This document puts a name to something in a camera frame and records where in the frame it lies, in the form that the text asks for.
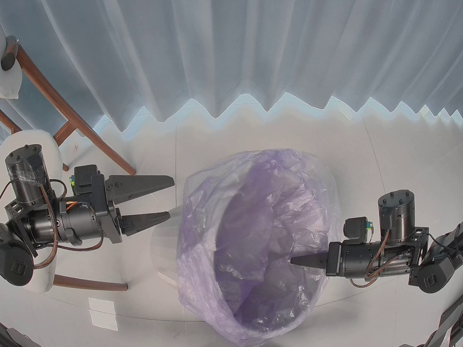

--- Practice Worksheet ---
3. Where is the purple plastic bag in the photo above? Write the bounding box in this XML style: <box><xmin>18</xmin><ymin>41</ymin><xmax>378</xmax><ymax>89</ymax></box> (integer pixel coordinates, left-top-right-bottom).
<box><xmin>175</xmin><ymin>149</ymin><xmax>343</xmax><ymax>347</ymax></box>

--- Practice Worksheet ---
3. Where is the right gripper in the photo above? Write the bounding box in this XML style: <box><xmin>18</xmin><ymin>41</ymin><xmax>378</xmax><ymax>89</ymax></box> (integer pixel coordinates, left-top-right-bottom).
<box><xmin>325</xmin><ymin>242</ymin><xmax>411</xmax><ymax>280</ymax></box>

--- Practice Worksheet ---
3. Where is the white curtain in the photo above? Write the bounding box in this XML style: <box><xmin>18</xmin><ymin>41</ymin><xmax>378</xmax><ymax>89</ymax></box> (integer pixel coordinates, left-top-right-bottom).
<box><xmin>0</xmin><ymin>0</ymin><xmax>463</xmax><ymax>143</ymax></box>

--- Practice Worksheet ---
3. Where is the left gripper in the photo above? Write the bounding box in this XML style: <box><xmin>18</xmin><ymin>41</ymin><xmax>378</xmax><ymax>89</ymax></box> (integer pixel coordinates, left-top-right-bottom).
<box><xmin>34</xmin><ymin>174</ymin><xmax>176</xmax><ymax>246</ymax></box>

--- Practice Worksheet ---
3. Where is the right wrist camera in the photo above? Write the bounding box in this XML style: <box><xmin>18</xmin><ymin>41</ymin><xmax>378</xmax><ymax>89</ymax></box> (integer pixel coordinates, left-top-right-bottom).
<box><xmin>343</xmin><ymin>216</ymin><xmax>373</xmax><ymax>244</ymax></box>

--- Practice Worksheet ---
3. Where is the wooden chair with white cushions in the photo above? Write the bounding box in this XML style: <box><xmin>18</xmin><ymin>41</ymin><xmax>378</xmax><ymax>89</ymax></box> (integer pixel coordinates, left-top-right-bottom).
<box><xmin>0</xmin><ymin>24</ymin><xmax>137</xmax><ymax>294</ymax></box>

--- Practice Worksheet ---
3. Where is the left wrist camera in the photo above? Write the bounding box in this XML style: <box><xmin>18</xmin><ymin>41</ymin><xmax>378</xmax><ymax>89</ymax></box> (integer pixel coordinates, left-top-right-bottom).
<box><xmin>70</xmin><ymin>164</ymin><xmax>103</xmax><ymax>196</ymax></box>

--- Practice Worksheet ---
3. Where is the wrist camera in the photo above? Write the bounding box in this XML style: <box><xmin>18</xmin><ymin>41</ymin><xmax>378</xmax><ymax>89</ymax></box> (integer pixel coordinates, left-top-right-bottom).
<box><xmin>343</xmin><ymin>216</ymin><xmax>373</xmax><ymax>244</ymax></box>
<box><xmin>70</xmin><ymin>164</ymin><xmax>103</xmax><ymax>196</ymax></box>

